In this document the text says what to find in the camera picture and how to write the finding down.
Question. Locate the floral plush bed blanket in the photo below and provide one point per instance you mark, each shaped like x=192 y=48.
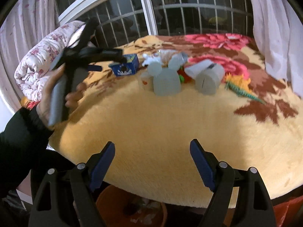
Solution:
x=152 y=134

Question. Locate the pink left curtain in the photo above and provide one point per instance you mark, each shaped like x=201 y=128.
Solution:
x=27 y=23

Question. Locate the window with white frame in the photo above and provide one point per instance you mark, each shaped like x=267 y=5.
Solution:
x=122 y=21

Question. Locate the red plastic bag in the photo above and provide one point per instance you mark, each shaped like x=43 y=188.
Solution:
x=288 y=211

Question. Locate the person's left hand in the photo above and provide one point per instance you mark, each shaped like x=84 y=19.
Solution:
x=72 y=99

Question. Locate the grey cylindrical canister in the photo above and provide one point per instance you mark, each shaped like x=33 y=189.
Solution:
x=207 y=82

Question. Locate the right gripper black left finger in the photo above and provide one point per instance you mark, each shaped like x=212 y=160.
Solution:
x=67 y=198

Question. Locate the blue snack box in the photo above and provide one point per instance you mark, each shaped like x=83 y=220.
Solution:
x=130 y=67

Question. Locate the light blue mouse-ear container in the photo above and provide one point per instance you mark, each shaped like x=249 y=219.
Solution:
x=166 y=80

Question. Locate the clear crumpled plastic bottle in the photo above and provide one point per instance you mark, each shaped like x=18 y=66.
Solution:
x=164 y=57

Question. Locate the folded pink floral quilt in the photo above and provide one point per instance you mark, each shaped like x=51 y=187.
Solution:
x=33 y=70

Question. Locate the white right curtain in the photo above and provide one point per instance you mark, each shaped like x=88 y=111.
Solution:
x=278 y=35

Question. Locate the black sleeved left forearm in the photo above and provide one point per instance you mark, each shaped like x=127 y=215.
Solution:
x=22 y=142

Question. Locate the orange trash bin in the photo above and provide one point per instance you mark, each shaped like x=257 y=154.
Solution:
x=121 y=208

